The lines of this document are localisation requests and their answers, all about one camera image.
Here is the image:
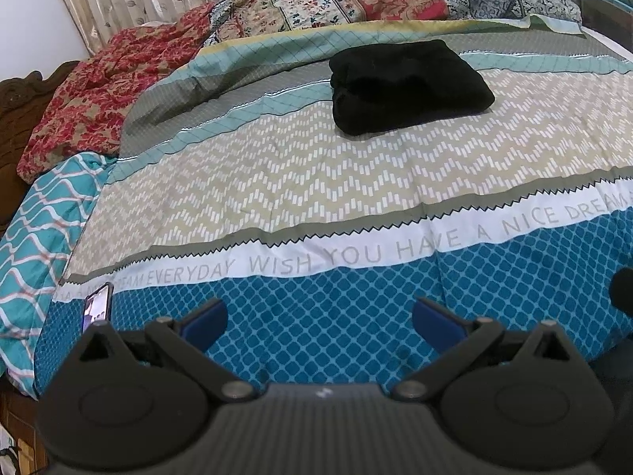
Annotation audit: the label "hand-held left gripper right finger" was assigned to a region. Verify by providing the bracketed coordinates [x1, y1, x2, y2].
[393, 297, 570, 403]

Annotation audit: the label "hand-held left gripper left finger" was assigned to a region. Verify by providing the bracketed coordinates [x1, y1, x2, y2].
[78, 298, 258, 403]

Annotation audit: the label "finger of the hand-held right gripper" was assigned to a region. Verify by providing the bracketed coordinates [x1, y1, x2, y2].
[607, 266, 633, 318]

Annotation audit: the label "black pants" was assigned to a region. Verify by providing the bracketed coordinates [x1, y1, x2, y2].
[328, 38, 496, 137]

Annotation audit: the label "smartphone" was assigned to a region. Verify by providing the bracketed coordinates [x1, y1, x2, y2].
[81, 282, 116, 333]

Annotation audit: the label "printed patterned bedsheet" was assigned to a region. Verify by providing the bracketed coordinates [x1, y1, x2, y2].
[32, 14, 633, 399]

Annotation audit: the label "blue white patterned pillow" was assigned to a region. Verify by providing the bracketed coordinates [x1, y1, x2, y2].
[0, 151, 120, 399]

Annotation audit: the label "red floral quilt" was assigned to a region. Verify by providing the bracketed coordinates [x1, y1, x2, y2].
[17, 2, 221, 185]

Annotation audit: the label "carved wooden headboard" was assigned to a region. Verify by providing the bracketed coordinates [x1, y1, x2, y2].
[0, 61, 81, 238]

